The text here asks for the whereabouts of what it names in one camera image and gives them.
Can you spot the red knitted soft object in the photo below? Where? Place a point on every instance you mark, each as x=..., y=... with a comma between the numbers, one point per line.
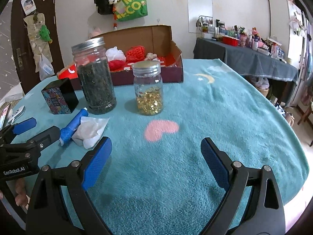
x=117, y=65

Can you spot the teal fleece table blanket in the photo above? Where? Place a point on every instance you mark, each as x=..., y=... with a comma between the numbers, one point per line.
x=156, y=180

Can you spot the large jar of dark tea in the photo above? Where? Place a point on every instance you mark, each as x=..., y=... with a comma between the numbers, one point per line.
x=94, y=75

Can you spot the red tray on side table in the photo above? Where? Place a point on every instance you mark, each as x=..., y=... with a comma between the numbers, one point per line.
x=230, y=41

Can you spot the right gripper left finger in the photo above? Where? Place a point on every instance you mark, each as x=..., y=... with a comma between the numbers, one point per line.
x=47, y=212

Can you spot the brown wooden door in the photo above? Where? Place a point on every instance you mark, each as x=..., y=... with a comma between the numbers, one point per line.
x=34, y=36

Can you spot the pink plush toy on wall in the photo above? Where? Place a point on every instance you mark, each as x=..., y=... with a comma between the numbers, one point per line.
x=93, y=31

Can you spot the blue cloth tube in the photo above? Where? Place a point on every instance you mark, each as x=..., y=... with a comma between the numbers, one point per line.
x=68, y=131

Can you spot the dark cloth side table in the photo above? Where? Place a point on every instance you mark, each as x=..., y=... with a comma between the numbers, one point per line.
x=247, y=62

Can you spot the white tissue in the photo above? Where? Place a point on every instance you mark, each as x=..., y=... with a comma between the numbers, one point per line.
x=90, y=131

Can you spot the small jar of gold capsules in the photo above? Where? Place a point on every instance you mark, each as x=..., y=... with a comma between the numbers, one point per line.
x=148, y=87

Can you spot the person's left hand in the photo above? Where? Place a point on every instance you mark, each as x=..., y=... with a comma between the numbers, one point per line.
x=21, y=198

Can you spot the floral beauty cream box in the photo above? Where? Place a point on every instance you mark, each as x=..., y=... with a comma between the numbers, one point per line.
x=60, y=96

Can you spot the green tote bag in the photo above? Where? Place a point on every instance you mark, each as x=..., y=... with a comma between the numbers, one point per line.
x=126, y=10

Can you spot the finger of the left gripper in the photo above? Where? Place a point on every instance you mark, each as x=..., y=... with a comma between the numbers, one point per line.
x=22, y=127
x=38, y=142

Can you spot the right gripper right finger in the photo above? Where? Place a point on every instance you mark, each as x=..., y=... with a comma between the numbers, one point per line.
x=252, y=202

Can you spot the red foam fruit net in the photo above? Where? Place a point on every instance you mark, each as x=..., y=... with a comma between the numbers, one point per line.
x=135, y=54

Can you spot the open cardboard box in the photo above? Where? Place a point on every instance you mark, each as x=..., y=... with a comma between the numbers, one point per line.
x=143, y=44

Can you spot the white mesh bath pouf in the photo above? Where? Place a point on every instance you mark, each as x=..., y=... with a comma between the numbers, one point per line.
x=114, y=53

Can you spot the white refrigerator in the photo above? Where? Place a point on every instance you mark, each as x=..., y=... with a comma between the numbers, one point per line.
x=288, y=27

